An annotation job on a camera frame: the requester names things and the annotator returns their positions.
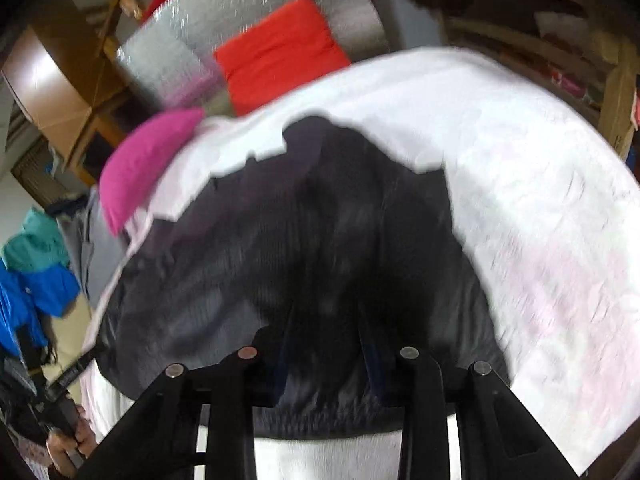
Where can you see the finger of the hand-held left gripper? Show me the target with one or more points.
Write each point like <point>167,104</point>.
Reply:
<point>95,355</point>

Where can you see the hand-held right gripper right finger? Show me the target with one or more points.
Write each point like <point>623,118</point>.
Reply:
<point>375,375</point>

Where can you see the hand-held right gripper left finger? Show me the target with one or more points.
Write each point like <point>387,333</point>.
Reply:
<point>281,370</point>

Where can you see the black quilted jacket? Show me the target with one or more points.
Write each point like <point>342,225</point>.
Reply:
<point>325,210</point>

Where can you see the person's left hand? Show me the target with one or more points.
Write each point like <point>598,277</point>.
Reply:
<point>62,452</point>

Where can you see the blue garment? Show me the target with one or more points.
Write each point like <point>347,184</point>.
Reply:
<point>35,295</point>

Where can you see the grey garment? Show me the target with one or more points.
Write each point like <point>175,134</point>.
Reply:
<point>95,260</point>

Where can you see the teal garment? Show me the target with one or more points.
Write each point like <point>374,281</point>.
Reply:
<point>35,245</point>

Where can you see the pink pillow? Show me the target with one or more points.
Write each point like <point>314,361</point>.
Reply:
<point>145,165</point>

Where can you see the white embossed floral blanket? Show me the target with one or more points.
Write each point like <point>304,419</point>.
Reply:
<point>525,185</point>

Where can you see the brown wooden cabinet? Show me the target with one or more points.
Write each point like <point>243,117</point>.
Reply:
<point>50,95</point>

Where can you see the silver foil insulation mat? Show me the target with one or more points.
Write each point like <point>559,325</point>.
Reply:
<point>165,55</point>

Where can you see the red cushion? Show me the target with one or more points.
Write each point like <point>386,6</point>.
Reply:
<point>280,55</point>

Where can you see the curved wooden headboard rail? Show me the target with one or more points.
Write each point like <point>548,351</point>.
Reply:
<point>130,0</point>

